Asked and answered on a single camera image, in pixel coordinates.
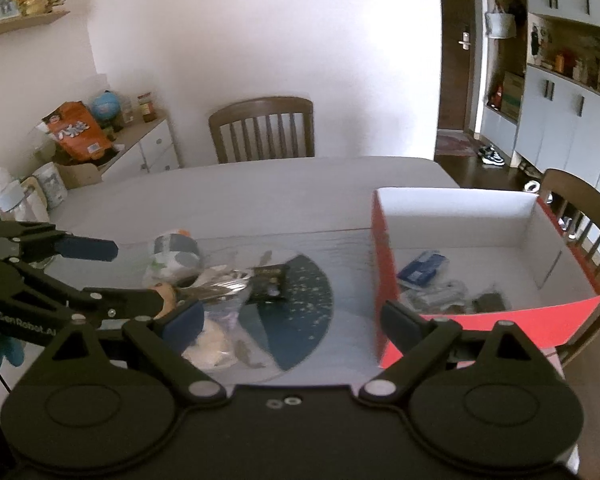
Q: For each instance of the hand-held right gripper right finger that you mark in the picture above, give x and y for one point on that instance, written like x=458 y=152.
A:
x=400 y=325

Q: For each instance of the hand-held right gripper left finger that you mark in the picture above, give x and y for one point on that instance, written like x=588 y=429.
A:
x=185 y=325

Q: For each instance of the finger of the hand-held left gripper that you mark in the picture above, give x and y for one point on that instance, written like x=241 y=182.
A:
x=125 y=302
x=90 y=249

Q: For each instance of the orange spotted giraffe toy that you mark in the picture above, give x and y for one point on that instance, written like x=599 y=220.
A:
x=166 y=294

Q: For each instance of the white printed packet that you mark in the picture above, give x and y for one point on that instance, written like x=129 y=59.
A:
x=440 y=296

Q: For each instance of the blue white packet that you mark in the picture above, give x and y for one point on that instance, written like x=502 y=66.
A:
x=422 y=266

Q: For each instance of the white green tissue pack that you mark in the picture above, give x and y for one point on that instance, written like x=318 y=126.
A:
x=172 y=255

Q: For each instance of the small black packet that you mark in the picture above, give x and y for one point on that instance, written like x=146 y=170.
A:
x=490 y=302

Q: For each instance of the black snack packet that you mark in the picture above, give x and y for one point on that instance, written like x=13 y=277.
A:
x=270 y=280

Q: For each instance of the red cardboard box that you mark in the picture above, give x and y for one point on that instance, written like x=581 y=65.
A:
x=565 y=320

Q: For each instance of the person's left hand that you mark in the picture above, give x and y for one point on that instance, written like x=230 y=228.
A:
x=0 y=357

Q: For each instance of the white cream cup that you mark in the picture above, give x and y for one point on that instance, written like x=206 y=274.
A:
x=35 y=202

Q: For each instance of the tan cardboard tray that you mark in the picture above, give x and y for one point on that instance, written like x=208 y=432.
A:
x=82 y=175

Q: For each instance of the white printed mug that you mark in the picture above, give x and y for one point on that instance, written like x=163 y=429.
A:
x=50 y=185

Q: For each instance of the round dark teal placemat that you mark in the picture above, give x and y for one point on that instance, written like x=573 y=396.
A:
x=305 y=310

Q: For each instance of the white side cabinet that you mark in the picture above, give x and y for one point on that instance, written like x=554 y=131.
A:
x=155 y=152

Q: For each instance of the orange snack bag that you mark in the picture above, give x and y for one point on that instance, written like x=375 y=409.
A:
x=75 y=130

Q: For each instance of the small clear bottle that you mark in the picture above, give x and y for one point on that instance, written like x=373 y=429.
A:
x=127 y=114

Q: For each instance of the blue desk globe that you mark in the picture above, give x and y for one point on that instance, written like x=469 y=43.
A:
x=105 y=105

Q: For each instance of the brown sauce jar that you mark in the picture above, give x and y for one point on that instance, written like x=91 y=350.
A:
x=147 y=107

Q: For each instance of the patterned doormat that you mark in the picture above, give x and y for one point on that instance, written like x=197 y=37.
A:
x=452 y=144

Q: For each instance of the pair of dark sneakers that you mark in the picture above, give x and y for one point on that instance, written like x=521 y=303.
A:
x=492 y=156

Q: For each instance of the brown wooden slatted chair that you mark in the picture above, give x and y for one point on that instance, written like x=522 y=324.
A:
x=580 y=190
x=260 y=107

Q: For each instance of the brown wooden door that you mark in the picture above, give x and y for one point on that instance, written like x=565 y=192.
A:
x=452 y=85

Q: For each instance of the small red bag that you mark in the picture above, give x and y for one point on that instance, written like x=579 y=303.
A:
x=498 y=96

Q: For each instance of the green printed cardboard box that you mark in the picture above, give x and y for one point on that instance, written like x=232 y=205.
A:
x=512 y=95

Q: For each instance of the white wooden cabinet unit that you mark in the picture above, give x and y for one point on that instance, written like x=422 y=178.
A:
x=565 y=120

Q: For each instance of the orange bottle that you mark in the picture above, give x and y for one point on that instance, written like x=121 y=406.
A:
x=560 y=62

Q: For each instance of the grey hanging tote bag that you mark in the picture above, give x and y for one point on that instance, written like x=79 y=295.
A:
x=500 y=22

